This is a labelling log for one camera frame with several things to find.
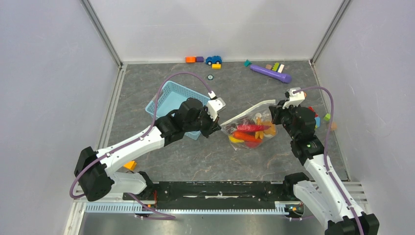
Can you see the green white block cluster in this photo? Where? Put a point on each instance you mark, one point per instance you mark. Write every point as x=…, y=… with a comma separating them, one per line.
x=278, y=67

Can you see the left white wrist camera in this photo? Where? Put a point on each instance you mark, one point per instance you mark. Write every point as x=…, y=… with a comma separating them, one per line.
x=214, y=105

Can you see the orange toy carrot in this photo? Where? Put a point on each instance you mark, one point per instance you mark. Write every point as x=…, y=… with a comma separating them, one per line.
x=246, y=137

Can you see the yellow toy pear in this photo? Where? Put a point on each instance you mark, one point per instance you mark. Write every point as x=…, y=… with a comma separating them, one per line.
x=235, y=140

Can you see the multicolour block stack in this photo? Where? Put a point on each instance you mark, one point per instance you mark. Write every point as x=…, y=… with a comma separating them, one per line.
x=317, y=118

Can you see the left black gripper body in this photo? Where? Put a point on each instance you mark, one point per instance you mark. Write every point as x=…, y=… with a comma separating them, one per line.
x=203, y=123

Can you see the blue toy car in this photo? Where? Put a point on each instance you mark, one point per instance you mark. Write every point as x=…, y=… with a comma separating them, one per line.
x=213, y=60

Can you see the clear polka dot zip bag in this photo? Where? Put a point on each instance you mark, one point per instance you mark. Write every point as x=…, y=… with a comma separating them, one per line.
x=248, y=116

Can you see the red toy tomato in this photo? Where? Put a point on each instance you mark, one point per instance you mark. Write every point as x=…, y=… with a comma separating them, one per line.
x=252, y=145

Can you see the tan cube block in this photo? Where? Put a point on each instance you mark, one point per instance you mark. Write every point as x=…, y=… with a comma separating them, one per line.
x=333, y=126

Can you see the purple toy flashlight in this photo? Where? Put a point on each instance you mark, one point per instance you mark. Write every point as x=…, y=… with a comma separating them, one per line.
x=283, y=77

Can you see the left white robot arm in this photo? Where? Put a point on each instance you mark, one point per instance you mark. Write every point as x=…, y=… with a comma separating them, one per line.
x=96, y=171

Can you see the teal small block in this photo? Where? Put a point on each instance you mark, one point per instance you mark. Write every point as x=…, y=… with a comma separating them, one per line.
x=247, y=63

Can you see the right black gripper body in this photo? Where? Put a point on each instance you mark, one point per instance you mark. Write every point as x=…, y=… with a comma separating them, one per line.
x=285, y=116

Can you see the green cube block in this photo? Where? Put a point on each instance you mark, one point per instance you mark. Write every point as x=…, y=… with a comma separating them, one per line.
x=327, y=117

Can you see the red toy chili pepper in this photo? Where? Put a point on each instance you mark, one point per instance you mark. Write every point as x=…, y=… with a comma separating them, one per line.
x=252, y=128

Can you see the yellow rectangular block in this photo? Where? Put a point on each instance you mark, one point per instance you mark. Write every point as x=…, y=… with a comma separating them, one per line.
x=216, y=66

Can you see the light blue plastic basket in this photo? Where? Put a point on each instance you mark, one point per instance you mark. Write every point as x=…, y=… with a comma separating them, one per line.
x=171, y=97

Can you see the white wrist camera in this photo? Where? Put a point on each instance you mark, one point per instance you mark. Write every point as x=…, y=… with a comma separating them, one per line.
x=294, y=97
x=214, y=105

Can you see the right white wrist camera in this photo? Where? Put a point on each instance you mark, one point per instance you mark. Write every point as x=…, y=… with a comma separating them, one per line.
x=294, y=97

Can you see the orange toy block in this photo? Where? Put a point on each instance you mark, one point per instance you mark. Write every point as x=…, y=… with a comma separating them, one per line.
x=190, y=59

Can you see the orange wedge block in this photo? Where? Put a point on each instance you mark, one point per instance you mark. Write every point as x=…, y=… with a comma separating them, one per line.
x=131, y=165

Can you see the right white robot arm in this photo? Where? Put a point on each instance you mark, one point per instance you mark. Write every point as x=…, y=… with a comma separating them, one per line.
x=329, y=201

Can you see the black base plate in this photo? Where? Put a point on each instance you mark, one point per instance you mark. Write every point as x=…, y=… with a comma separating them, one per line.
x=217, y=195

